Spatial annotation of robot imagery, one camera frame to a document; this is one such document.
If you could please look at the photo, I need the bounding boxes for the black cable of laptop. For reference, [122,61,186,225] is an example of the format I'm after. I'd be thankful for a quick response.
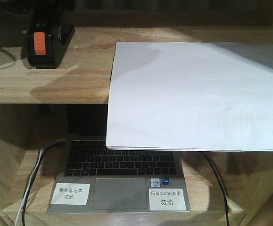
[22,142,66,226]
[199,151,230,226]

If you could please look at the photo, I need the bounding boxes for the white label sticker left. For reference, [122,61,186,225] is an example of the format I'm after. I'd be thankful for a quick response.
[50,183,91,206]

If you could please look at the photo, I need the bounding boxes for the black cable right of laptop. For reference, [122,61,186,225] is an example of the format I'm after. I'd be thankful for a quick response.
[199,151,230,226]

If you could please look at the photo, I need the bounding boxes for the white label sticker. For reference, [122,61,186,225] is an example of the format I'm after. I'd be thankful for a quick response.
[149,188,187,211]
[50,183,91,206]

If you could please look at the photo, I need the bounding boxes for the white cable left of laptop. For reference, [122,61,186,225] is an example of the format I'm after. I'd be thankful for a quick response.
[15,139,66,226]

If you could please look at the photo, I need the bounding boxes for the silver laptop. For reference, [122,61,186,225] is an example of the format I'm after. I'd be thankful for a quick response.
[48,136,190,214]

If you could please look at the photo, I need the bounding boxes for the white paper sheets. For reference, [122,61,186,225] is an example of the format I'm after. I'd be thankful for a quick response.
[106,42,273,151]

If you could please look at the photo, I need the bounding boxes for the white label sticker right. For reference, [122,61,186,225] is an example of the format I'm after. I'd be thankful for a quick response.
[149,188,187,211]

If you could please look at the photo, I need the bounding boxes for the black stapler with orange button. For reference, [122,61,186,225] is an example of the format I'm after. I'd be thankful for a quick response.
[27,8,75,69]

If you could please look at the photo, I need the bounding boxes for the black cable left of laptop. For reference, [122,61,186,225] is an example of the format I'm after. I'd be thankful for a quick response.
[22,142,66,226]

